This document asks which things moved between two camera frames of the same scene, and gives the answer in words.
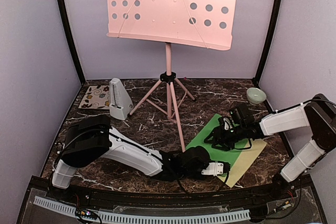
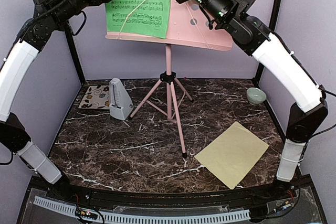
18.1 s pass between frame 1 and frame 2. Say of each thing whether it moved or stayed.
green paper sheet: moved
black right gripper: moved
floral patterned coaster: stayed
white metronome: stayed
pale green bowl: stayed
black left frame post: stayed
